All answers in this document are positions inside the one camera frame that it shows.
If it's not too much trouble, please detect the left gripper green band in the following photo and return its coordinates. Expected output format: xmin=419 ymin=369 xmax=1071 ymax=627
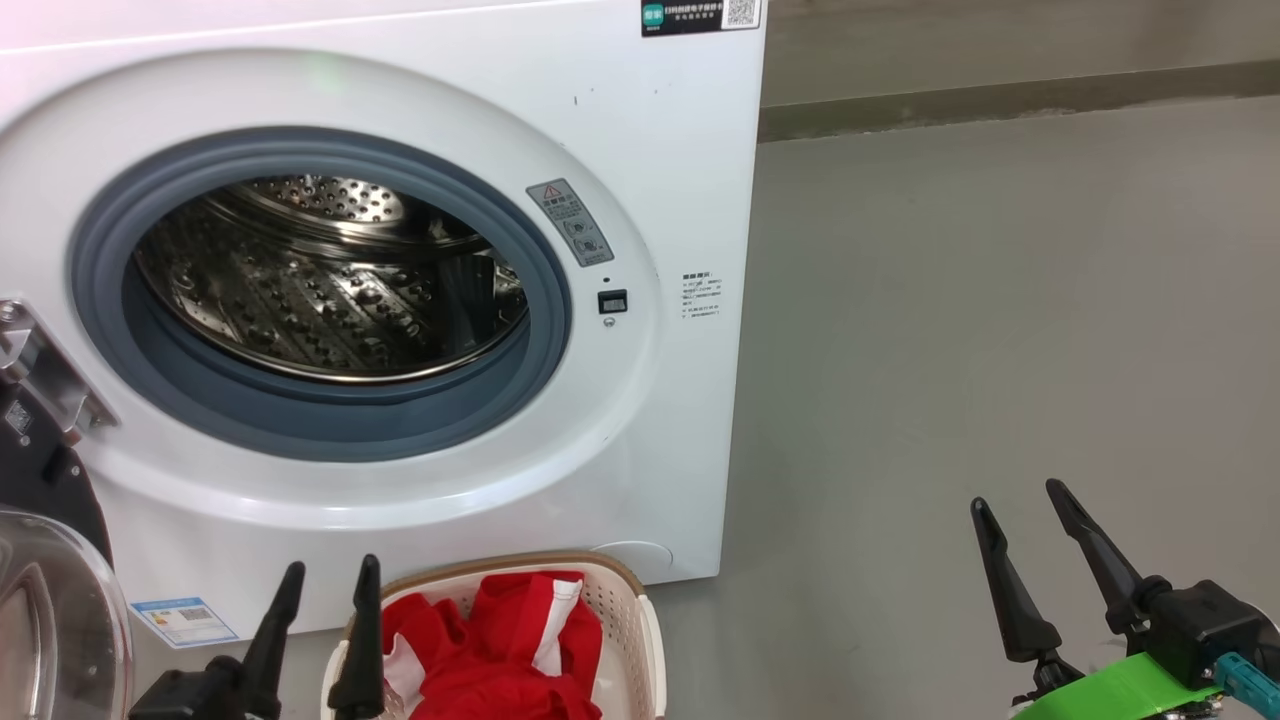
xmin=128 ymin=554 xmax=387 ymax=720

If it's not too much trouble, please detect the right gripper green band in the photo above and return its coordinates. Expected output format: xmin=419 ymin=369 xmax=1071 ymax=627
xmin=970 ymin=478 xmax=1280 ymax=720

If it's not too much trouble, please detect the red and white garment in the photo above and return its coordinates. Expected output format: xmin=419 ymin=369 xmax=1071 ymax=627
xmin=380 ymin=572 xmax=604 ymax=720

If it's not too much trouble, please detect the washing machine glass door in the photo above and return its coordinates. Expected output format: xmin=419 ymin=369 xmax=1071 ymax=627
xmin=0 ymin=375 xmax=134 ymax=720

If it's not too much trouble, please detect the cream laundry basket brown rim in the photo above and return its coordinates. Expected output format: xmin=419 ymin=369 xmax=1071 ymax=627
xmin=320 ymin=552 xmax=668 ymax=720

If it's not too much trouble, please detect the metal door hinge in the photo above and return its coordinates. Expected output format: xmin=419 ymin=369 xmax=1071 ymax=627
xmin=0 ymin=297 xmax=119 ymax=441

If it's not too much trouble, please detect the white front-load washing machine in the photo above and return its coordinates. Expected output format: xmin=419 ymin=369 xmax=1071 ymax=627
xmin=0 ymin=0 xmax=769 ymax=641

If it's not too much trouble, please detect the blue energy label sticker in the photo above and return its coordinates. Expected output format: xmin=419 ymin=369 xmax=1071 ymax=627
xmin=130 ymin=597 xmax=241 ymax=649

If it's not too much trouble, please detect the round white filter cover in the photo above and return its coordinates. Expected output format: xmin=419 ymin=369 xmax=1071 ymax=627
xmin=590 ymin=541 xmax=674 ymax=586

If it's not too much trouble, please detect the grey warning sticker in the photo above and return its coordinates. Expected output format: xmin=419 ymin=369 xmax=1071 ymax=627
xmin=526 ymin=178 xmax=615 ymax=268

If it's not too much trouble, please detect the black QR code sticker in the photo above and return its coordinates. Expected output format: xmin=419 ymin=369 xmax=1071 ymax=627
xmin=641 ymin=0 xmax=763 ymax=39

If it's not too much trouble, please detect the teal cable connector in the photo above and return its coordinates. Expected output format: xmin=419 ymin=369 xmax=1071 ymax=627
xmin=1215 ymin=652 xmax=1280 ymax=716

